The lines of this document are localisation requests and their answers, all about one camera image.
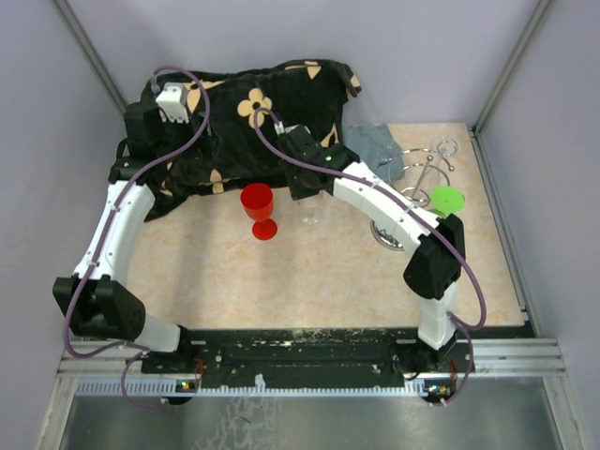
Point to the red wine glass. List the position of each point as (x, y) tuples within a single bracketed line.
[(258, 202)]

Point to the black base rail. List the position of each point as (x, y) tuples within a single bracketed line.
[(308, 357)]

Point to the black floral blanket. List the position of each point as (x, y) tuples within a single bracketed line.
[(309, 92)]

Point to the clear wine glass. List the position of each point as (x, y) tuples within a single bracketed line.
[(309, 207)]

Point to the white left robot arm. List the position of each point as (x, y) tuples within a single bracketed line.
[(100, 312)]

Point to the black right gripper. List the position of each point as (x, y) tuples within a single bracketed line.
[(296, 192)]

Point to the green wine glass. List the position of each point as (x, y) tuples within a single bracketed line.
[(446, 200)]

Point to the chrome wine glass rack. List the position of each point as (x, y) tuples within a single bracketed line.
[(416, 172)]

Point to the blue grey cloth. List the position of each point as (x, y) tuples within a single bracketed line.
[(375, 146)]

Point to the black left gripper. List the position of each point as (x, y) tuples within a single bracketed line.
[(206, 146)]

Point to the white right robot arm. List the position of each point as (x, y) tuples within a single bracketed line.
[(433, 270)]

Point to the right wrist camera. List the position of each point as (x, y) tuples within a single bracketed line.
[(283, 132)]

